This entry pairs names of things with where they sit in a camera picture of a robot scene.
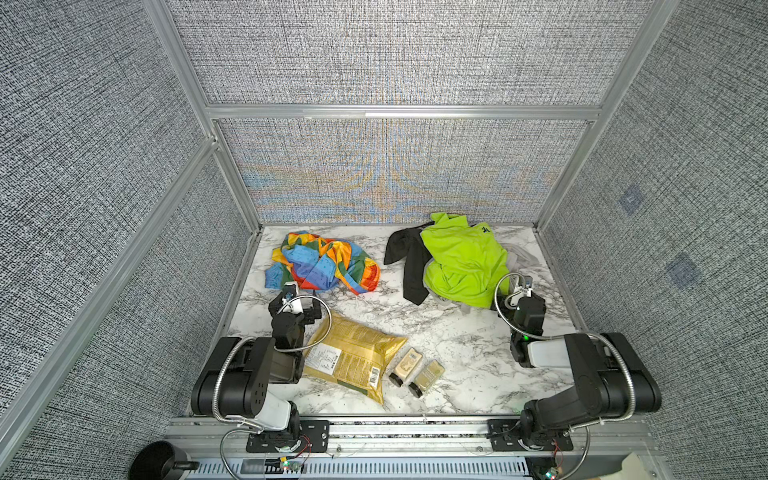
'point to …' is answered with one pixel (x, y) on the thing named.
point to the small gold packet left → (408, 363)
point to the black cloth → (408, 242)
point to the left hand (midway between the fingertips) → (293, 292)
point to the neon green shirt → (467, 261)
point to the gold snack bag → (353, 356)
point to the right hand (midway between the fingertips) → (515, 291)
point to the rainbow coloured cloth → (313, 262)
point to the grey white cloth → (524, 263)
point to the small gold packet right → (426, 378)
